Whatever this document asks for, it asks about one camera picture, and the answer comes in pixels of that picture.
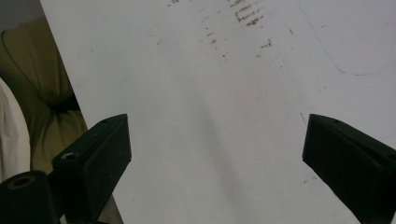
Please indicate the white table mat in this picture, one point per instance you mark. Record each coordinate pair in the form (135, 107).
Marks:
(218, 93)

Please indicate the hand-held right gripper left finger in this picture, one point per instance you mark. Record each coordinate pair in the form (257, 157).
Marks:
(93, 161)

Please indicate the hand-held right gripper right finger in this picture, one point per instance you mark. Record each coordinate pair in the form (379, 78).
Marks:
(351, 161)

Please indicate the white shirt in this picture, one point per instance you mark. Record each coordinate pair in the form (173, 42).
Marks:
(12, 140)

